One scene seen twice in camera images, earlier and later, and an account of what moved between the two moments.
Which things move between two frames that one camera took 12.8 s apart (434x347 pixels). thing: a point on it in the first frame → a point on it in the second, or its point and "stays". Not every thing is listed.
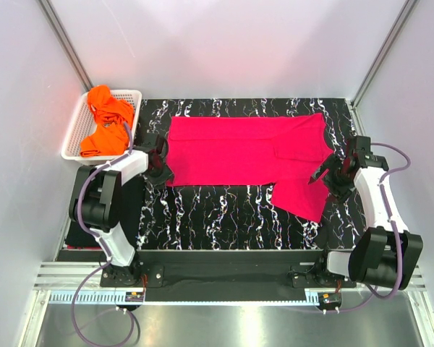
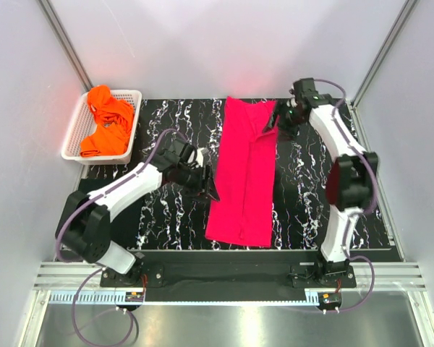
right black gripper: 331,164 → 279,110
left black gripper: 167,175 → 202,197
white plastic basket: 84,126 stays
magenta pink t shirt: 284,150 → 241,207
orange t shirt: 110,114 stays
